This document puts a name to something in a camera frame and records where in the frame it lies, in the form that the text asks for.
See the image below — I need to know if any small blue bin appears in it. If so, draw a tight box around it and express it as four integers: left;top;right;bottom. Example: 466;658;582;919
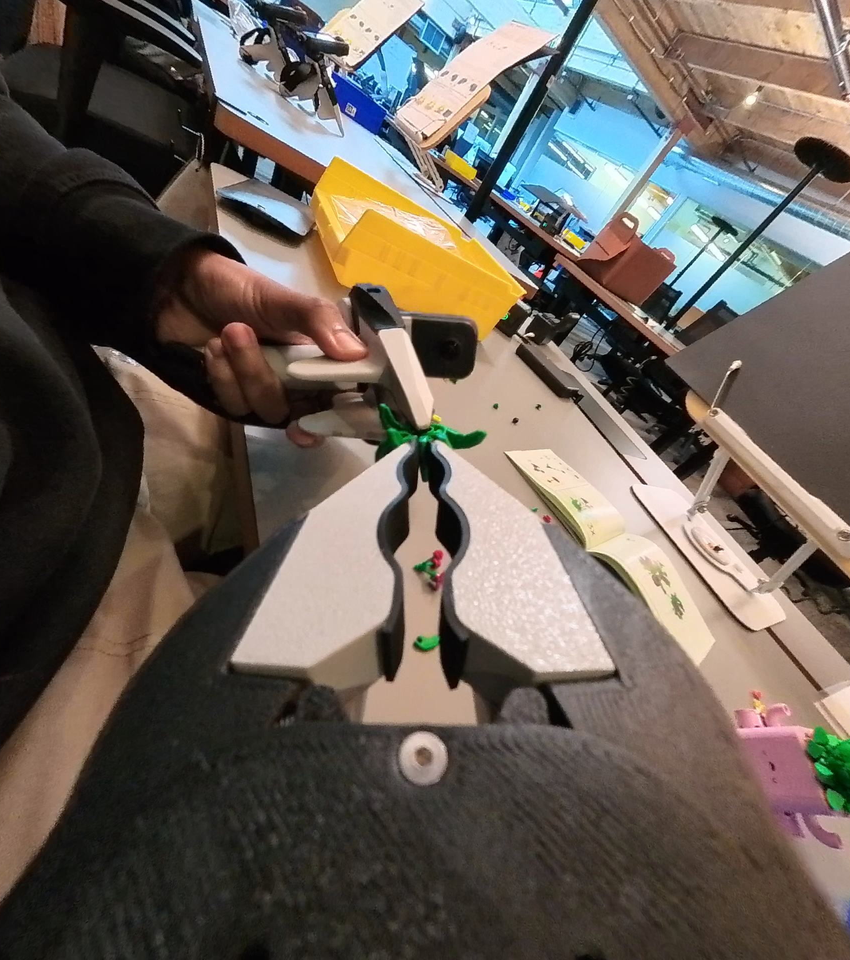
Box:
331;71;389;136

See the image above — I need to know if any black pillar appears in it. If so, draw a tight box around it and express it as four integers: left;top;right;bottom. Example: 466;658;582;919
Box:
466;0;599;222

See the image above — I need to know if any open instruction booklet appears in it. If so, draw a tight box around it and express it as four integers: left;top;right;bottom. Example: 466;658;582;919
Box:
505;448;717;666

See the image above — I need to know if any black and white equipment heap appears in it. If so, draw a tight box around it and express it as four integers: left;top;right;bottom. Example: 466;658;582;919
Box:
237;3;351;138

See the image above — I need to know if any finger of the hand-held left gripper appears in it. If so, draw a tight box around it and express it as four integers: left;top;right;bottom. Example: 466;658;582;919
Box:
380;327;435;434

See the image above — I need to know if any white desk lamp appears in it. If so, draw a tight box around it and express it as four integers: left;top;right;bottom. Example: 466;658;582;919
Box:
683;360;850;597

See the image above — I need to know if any black divider panel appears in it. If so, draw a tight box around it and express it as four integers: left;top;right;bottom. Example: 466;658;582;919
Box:
665;228;850;586

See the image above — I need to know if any brown cardboard carrier box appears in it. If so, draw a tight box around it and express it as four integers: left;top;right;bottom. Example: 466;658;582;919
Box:
578;212;677;305

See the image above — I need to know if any person's left hand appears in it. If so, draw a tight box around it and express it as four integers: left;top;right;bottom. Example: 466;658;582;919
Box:
155;247;371;450

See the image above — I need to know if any green toy plant stem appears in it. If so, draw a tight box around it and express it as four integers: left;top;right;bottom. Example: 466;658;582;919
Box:
374;403;488;481

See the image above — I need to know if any pink toy planter with plant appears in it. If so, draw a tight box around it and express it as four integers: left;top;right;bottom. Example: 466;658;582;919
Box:
732;690;850;851

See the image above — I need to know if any cardboard instruction board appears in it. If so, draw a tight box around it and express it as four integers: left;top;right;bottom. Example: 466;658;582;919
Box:
395;22;561;151
320;0;426;69

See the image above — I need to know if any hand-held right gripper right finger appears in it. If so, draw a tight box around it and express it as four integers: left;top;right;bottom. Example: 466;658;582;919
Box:
428;442;617;714

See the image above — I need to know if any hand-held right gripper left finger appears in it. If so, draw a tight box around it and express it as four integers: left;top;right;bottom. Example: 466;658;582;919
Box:
228;438;417;687

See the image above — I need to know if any yellow plastic bin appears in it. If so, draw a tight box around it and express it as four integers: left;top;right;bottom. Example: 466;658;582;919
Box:
311;156;464;260
331;210;527;325

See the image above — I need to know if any black power strip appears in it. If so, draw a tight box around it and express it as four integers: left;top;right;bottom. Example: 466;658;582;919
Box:
515;341;584;399

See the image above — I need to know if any grey desk with wooden edge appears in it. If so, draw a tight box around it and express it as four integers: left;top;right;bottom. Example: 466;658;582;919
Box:
192;0;546;301

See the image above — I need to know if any grey flat device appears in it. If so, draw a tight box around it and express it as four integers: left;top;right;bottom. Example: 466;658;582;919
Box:
216;180;316;246

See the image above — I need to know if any black floor lamp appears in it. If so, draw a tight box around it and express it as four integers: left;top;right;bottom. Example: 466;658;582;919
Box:
687;137;850;331

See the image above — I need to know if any person's left forearm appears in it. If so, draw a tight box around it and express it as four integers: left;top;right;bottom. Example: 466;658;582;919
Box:
20;142;246;421

